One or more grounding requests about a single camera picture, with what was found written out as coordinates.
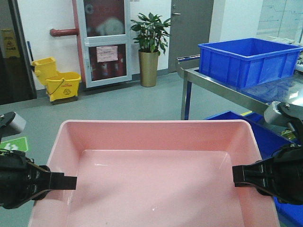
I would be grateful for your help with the pink plastic bin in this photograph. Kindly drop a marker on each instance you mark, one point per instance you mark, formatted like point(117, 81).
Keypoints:
point(154, 174)

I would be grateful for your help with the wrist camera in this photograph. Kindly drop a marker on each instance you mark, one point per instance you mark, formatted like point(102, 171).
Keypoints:
point(286, 115)
point(11, 123)

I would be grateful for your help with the red pipe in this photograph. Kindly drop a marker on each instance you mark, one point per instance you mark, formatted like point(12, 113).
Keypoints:
point(63, 32)

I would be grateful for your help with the blue crate under table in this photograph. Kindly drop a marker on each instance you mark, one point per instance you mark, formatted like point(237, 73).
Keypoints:
point(268, 142)

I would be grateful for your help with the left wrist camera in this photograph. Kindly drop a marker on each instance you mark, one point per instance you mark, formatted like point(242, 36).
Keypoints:
point(11, 123)

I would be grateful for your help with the yellow caution floor sign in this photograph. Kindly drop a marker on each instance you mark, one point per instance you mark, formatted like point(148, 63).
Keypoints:
point(10, 44)

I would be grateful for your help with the stainless steel table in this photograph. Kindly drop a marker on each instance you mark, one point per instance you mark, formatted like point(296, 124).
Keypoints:
point(256, 98)

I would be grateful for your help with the blue plastic crate on table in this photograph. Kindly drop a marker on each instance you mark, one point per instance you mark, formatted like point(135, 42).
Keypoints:
point(248, 62)

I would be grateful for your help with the yellow mop bucket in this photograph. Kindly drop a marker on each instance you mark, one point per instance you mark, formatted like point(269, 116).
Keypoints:
point(59, 86)

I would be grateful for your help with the green potted plant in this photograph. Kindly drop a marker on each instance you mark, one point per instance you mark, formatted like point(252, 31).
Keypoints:
point(152, 33)

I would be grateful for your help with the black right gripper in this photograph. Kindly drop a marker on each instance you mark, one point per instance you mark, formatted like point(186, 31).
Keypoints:
point(284, 181)

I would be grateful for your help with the grey door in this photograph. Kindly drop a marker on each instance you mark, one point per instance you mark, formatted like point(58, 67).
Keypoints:
point(190, 26)

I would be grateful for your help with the gold plant pot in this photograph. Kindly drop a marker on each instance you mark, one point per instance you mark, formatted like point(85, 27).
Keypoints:
point(148, 63)

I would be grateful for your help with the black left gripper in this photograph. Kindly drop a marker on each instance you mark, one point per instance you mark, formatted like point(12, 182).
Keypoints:
point(17, 173)

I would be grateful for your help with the fire hose cabinet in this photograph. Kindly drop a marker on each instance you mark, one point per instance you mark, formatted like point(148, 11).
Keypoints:
point(103, 41)

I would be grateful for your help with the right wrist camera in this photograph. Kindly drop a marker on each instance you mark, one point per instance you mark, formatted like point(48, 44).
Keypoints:
point(286, 115)

